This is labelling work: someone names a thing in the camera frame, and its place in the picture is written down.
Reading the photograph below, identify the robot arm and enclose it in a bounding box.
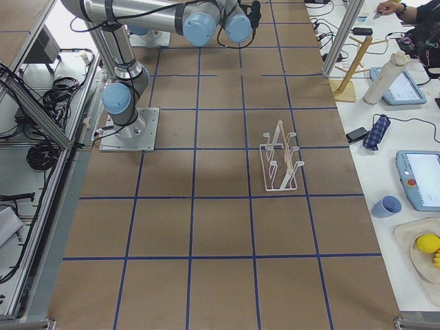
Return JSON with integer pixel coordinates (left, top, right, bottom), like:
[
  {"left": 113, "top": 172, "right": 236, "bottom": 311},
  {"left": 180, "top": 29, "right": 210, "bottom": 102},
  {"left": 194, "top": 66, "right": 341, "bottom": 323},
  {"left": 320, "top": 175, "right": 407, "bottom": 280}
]
[{"left": 63, "top": 1, "right": 261, "bottom": 139}]

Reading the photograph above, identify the blue cup on side table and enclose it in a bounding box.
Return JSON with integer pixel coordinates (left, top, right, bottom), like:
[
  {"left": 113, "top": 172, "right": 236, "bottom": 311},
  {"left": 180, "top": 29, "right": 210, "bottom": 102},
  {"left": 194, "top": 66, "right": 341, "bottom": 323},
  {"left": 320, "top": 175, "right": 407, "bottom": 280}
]
[{"left": 371, "top": 195, "right": 402, "bottom": 219}]

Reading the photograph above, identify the black power adapter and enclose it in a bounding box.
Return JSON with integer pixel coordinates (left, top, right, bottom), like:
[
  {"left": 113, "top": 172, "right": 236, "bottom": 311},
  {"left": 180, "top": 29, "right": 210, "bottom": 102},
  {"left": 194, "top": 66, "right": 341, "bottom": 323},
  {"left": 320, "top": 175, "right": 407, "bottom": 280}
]
[{"left": 346, "top": 127, "right": 369, "bottom": 144}]

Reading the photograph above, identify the wooden mug tree stand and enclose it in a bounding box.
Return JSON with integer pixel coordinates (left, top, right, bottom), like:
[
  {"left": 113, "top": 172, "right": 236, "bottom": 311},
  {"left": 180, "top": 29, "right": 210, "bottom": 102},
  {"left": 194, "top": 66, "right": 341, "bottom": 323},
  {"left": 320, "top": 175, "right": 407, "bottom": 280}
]
[{"left": 329, "top": 36, "right": 387, "bottom": 102}]

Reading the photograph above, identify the blue plaid folded umbrella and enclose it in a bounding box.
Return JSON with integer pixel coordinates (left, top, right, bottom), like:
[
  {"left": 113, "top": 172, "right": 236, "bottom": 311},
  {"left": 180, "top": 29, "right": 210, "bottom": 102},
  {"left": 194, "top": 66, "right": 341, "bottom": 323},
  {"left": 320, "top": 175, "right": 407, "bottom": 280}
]
[{"left": 363, "top": 115, "right": 391, "bottom": 151}]

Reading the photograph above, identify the blue teach pendant near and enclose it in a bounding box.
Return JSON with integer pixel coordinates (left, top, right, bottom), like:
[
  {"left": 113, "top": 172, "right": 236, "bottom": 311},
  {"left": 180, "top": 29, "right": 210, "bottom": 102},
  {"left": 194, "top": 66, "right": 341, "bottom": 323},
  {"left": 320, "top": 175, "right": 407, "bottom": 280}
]
[{"left": 395, "top": 151, "right": 439, "bottom": 212}]

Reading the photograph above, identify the blue teach pendant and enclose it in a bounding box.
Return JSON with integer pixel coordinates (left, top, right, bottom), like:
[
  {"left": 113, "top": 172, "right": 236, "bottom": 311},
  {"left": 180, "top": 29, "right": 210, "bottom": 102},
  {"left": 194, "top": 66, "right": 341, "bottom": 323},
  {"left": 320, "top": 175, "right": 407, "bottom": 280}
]
[
  {"left": 382, "top": 70, "right": 427, "bottom": 106},
  {"left": 395, "top": 151, "right": 439, "bottom": 212}
]

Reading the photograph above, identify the blue teach pendant far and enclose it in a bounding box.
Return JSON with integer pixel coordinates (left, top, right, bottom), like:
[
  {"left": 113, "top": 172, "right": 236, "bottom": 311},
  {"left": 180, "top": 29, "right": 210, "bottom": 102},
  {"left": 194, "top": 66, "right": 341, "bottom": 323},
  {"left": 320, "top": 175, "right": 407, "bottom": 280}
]
[{"left": 382, "top": 70, "right": 427, "bottom": 106}]

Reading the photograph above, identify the yellow toy fruit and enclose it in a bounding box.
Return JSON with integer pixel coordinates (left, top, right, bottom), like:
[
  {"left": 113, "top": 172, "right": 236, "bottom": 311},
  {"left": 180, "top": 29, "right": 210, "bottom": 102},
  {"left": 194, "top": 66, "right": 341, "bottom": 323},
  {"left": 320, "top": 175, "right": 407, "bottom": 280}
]
[{"left": 416, "top": 233, "right": 440, "bottom": 254}]

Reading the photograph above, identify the beige tray with plate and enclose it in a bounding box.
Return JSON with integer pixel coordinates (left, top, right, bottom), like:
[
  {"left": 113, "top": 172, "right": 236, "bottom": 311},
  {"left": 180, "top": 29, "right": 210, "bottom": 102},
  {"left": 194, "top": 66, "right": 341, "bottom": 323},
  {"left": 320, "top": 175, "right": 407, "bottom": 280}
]
[{"left": 393, "top": 218, "right": 439, "bottom": 307}]

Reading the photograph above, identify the person at side table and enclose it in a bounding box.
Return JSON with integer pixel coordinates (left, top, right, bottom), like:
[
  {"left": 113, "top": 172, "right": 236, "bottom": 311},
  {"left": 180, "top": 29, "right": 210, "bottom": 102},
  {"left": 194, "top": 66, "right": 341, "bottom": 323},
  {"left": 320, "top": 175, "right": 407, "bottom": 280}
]
[{"left": 376, "top": 1, "right": 439, "bottom": 72}]

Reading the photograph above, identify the white wire cup rack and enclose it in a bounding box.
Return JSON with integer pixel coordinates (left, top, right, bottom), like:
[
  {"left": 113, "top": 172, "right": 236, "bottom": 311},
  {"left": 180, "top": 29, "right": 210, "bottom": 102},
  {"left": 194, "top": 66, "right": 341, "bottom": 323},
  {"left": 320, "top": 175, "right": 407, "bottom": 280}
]
[{"left": 258, "top": 120, "right": 305, "bottom": 192}]

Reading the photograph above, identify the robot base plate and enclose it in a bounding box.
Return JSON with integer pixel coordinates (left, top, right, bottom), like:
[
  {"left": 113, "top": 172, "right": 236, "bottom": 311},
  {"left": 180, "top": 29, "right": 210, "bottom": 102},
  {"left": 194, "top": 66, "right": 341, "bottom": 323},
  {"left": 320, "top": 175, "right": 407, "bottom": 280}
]
[
  {"left": 129, "top": 30, "right": 171, "bottom": 48},
  {"left": 99, "top": 108, "right": 160, "bottom": 152}
]

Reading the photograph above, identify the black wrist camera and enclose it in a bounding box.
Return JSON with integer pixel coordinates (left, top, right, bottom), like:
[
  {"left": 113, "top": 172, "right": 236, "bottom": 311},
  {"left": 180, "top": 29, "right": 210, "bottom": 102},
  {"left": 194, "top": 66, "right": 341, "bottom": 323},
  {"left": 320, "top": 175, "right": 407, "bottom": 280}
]
[{"left": 239, "top": 0, "right": 261, "bottom": 30}]

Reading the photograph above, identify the black cables bundle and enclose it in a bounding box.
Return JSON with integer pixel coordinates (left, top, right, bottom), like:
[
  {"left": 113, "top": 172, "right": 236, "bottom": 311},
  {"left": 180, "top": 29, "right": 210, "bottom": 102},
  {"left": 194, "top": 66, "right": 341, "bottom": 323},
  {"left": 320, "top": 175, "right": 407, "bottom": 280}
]
[{"left": 0, "top": 61, "right": 90, "bottom": 173}]

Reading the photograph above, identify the aluminium frame post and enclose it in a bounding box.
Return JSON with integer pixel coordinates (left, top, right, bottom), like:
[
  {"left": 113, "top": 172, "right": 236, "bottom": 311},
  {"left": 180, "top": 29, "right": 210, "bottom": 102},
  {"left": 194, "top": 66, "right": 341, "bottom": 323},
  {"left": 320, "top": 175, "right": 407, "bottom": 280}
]
[{"left": 322, "top": 0, "right": 364, "bottom": 78}]

